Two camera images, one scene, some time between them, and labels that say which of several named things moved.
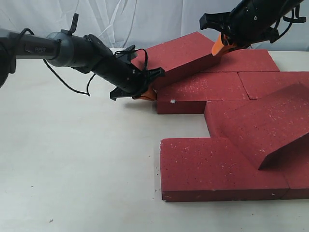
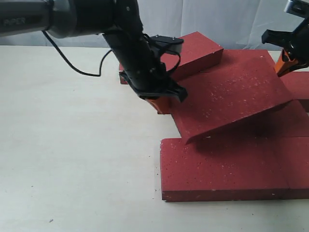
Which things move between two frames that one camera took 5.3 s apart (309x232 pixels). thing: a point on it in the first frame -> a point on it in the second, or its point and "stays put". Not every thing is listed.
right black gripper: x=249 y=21 -> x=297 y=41
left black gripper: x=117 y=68 -> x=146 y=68
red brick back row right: x=245 y=60 stays put
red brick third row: x=215 y=111 -> x=289 y=119
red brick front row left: x=215 y=168 stays put
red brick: x=257 y=130 -> x=248 y=83
